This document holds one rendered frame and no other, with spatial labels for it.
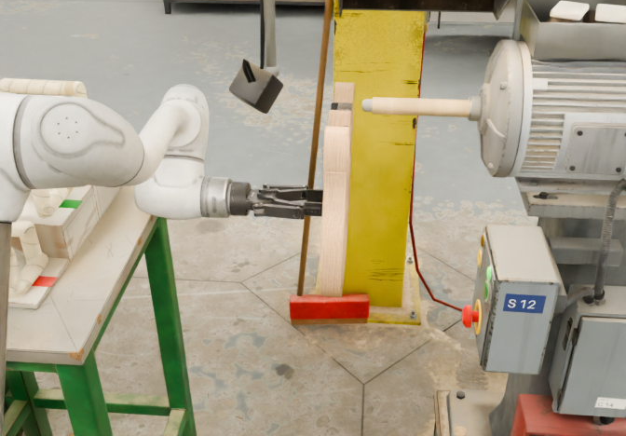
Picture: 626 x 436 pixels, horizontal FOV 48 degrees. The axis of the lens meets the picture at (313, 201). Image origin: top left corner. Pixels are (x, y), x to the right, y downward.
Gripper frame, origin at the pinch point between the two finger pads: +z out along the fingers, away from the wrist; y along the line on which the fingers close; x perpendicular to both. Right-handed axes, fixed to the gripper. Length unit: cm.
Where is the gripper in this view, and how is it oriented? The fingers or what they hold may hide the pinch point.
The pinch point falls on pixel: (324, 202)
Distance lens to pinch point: 150.8
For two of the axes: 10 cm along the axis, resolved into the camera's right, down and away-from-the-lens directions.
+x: 0.2, -9.3, -3.8
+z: 10.0, 0.5, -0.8
